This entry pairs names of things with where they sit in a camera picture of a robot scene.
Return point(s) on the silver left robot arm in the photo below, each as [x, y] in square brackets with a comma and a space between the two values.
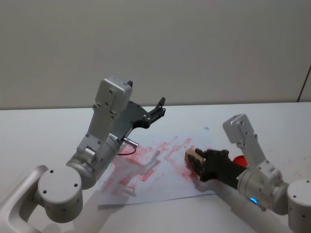
[58, 184]

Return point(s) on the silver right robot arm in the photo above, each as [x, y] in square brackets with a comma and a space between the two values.
[267, 179]

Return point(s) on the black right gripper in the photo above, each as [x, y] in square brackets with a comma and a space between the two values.
[218, 167]

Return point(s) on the round red ink pad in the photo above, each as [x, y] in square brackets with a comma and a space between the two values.
[240, 161]

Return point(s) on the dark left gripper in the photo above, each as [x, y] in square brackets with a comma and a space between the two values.
[131, 116]

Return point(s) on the white paper with red stains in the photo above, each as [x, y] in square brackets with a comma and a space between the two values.
[165, 174]

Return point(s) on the small wooden stamp block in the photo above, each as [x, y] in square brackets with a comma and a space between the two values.
[192, 155]

